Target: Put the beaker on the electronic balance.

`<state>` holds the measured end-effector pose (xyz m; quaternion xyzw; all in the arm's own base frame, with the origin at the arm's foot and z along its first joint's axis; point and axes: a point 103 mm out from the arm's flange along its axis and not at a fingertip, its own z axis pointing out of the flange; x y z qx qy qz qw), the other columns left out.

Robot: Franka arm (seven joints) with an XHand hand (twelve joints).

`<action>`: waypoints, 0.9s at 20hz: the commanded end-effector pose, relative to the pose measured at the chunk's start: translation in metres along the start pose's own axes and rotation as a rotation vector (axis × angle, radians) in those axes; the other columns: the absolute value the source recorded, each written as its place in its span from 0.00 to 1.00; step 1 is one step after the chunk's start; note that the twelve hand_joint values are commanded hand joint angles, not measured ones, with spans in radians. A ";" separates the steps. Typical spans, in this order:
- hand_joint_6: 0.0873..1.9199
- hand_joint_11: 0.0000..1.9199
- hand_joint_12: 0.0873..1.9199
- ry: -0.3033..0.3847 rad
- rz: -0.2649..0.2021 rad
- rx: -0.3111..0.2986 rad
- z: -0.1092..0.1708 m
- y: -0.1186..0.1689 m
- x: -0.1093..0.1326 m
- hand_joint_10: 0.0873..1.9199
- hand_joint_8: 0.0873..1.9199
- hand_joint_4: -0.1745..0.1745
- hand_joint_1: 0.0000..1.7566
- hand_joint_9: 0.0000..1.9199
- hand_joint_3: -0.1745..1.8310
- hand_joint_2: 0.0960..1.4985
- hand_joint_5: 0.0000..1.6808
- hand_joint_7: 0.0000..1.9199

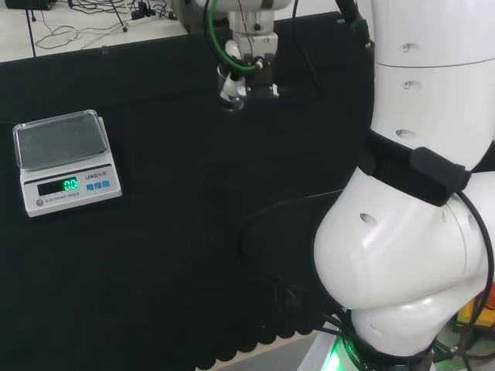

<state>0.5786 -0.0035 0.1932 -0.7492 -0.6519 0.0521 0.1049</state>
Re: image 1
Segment thin black pole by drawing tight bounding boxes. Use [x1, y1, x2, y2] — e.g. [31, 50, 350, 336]
[25, 0, 37, 59]

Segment green cable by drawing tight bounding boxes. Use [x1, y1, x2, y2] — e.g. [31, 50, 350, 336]
[204, 0, 259, 73]

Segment long black cable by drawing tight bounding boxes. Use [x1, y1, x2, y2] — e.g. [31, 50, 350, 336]
[238, 189, 495, 360]

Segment black tripod leg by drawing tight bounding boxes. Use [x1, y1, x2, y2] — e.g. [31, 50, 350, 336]
[109, 0, 130, 32]

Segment black power adapter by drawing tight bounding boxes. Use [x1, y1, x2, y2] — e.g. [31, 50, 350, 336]
[130, 1, 156, 21]

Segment electronic balance with steel pan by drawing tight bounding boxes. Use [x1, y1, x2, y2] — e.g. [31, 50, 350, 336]
[12, 108, 124, 219]

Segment thin black cable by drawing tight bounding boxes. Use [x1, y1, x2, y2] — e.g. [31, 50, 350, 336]
[291, 0, 323, 98]

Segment yellow stop button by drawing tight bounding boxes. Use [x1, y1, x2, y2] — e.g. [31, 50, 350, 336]
[458, 284, 495, 330]

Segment black bench cloth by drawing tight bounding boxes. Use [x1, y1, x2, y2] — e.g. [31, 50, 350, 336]
[0, 10, 377, 371]

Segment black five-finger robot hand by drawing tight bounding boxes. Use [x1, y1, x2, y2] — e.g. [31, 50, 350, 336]
[219, 39, 281, 111]

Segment black box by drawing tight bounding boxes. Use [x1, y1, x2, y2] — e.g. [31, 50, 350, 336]
[5, 0, 57, 12]

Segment clear glass beaker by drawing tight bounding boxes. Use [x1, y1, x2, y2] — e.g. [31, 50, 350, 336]
[216, 64, 248, 114]

